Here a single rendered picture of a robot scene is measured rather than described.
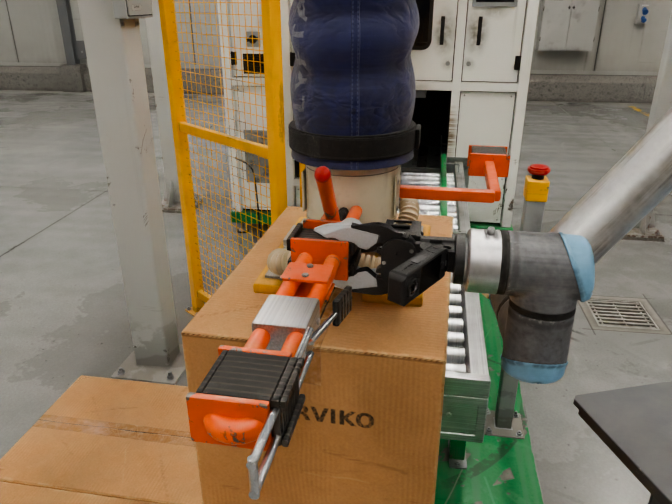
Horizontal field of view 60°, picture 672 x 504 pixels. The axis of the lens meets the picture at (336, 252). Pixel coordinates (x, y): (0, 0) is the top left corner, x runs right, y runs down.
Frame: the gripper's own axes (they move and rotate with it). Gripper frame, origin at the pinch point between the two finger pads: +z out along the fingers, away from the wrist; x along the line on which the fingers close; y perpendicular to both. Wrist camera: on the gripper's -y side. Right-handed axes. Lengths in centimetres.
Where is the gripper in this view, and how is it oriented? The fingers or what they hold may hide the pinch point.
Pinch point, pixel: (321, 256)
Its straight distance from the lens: 83.5
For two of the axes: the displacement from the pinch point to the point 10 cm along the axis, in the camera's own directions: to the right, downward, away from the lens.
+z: -9.9, -0.7, 1.5
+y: 1.7, -3.9, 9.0
